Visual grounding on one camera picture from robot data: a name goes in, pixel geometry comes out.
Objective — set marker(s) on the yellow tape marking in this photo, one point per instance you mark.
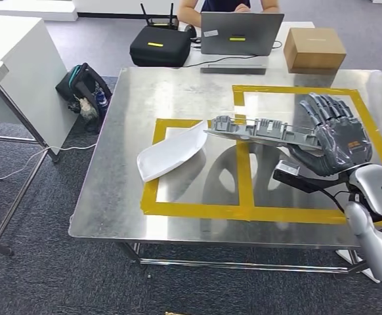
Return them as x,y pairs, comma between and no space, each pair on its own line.
245,191

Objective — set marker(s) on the black zip carrying case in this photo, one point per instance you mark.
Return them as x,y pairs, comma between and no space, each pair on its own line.
160,50

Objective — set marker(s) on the stainless steel workbench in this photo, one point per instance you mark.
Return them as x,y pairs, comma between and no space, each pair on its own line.
129,174

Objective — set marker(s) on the black and teal backpack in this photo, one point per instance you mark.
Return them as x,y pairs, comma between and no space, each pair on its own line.
83,91

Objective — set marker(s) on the grey laptop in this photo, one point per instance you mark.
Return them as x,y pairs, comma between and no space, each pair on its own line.
240,30

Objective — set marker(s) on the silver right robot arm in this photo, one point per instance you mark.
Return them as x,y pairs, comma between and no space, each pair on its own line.
375,217

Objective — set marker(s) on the black router with antennas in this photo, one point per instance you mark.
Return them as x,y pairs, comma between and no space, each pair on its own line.
160,22

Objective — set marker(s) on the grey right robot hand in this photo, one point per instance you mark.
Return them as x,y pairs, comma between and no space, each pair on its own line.
345,143

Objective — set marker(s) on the black computer mouse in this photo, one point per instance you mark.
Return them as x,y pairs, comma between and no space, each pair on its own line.
191,31

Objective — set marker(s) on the silver plastic wheel hubcap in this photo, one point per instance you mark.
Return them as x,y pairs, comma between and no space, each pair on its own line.
263,130

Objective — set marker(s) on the person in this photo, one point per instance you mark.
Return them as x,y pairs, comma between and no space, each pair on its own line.
187,13

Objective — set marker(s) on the white power strip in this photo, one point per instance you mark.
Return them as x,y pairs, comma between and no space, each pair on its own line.
372,274

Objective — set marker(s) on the yellow floor tape square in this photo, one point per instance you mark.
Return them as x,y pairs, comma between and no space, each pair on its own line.
174,313

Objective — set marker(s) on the white curved plastic part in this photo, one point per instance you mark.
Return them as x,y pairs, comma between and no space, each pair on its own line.
171,154

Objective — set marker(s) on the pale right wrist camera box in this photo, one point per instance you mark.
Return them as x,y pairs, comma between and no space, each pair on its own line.
289,168

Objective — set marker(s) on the white desk with metal legs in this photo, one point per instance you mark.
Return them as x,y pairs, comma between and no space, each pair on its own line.
30,65

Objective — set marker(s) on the brown cardboard box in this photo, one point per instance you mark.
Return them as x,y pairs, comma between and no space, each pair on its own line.
312,48

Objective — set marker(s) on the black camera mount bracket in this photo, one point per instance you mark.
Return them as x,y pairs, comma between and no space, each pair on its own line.
309,184

